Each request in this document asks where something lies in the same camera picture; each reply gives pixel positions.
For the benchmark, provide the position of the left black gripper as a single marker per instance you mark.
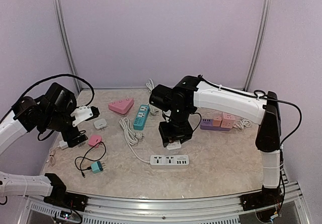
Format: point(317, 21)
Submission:
point(68, 137)

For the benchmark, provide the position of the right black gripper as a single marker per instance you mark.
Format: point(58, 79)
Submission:
point(185, 136)

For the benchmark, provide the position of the white power strip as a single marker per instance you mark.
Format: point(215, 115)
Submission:
point(169, 162)

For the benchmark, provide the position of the purple power strip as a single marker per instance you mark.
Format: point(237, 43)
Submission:
point(206, 124)

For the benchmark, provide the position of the beige pink charger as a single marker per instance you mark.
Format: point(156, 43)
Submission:
point(217, 121)

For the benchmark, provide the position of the pink cube socket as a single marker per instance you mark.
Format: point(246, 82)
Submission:
point(228, 120)

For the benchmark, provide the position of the white cube socket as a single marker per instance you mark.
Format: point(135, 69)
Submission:
point(173, 148)

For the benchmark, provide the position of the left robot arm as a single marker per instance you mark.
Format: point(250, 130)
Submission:
point(57, 111)

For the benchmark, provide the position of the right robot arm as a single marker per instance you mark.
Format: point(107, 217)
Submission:
point(258, 107)

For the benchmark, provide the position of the small white charger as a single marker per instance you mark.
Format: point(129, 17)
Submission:
point(62, 145)

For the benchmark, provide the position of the pink square adapter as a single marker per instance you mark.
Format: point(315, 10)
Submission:
point(94, 140)

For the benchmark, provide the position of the white square adapter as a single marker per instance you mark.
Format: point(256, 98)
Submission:
point(100, 124)

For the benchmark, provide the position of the teal power strip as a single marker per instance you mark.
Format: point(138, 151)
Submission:
point(141, 117)

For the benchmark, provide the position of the teal charger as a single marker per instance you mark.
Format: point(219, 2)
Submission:
point(97, 167)

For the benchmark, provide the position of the pink triangular power strip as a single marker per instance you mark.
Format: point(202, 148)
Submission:
point(121, 106)

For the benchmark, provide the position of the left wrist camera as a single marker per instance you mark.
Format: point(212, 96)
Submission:
point(84, 113)

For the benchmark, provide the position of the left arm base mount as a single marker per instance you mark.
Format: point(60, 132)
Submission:
point(73, 201)

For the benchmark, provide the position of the aluminium front rail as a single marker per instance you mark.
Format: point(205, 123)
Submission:
point(235, 208)

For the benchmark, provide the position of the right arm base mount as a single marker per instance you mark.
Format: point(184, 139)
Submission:
point(263, 198)

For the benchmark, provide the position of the right aluminium post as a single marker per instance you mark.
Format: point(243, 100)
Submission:
point(258, 43)

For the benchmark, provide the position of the aluminium post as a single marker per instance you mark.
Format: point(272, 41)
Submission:
point(64, 38)
point(258, 43)

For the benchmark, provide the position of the left aluminium post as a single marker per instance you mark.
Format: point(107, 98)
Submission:
point(64, 38)

